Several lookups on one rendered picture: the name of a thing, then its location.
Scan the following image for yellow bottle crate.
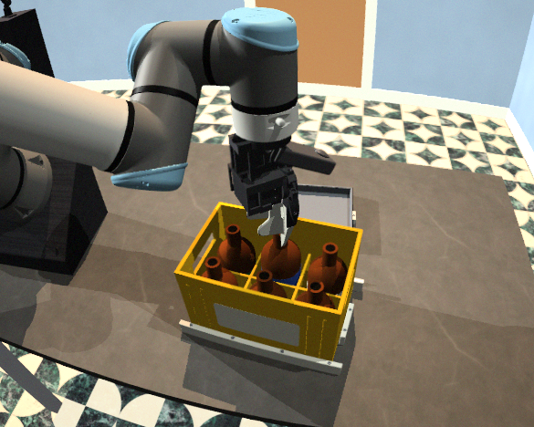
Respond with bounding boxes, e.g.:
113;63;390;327
186;206;362;361

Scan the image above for brown bottle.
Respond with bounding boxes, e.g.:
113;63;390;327
295;280;335;309
217;224;257;276
249;270;288;298
201;256;238;286
261;234;301;286
308;243;348;297

